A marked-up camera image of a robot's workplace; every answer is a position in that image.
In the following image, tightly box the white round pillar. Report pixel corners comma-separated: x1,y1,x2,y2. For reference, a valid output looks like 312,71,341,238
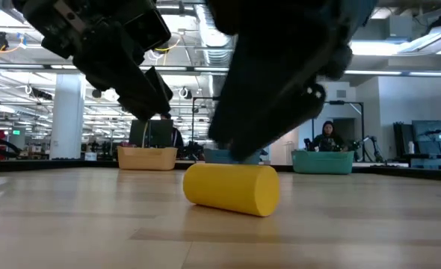
49,73,86,161

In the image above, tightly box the silver ventilation duct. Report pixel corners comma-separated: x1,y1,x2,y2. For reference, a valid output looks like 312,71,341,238
194,3,240,98

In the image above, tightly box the long ceiling light bar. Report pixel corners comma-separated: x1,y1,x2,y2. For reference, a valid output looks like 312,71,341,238
0,63,441,78

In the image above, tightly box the orange plastic bin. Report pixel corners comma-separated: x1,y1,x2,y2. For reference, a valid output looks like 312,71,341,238
116,145,179,172

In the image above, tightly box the black cable bundle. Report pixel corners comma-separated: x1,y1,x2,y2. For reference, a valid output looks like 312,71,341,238
0,133,22,158

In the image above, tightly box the person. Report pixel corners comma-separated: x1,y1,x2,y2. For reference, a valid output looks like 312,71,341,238
312,120,347,152
160,111,185,149

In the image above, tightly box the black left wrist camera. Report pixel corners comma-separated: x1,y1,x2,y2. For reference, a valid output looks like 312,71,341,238
125,6,172,52

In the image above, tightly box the black computer monitor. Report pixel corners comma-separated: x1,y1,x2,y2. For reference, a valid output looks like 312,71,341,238
129,119,174,148

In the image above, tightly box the white door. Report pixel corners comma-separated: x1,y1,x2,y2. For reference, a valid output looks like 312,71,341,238
271,129,300,166

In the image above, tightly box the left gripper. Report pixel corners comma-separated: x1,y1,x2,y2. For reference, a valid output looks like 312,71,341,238
29,0,173,121

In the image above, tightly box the monitor with blue screen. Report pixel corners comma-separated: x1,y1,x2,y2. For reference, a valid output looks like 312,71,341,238
411,120,441,155

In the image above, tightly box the yellow cylinder block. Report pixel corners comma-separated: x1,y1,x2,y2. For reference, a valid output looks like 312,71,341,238
182,163,281,218

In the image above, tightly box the green plastic bin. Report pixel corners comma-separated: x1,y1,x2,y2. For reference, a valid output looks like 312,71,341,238
291,149,355,176

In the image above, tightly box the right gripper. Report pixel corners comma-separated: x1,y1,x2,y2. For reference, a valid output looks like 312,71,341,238
207,0,378,161

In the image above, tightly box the blue plastic bin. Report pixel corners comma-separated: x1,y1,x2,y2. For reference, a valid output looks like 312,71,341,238
203,148,262,166

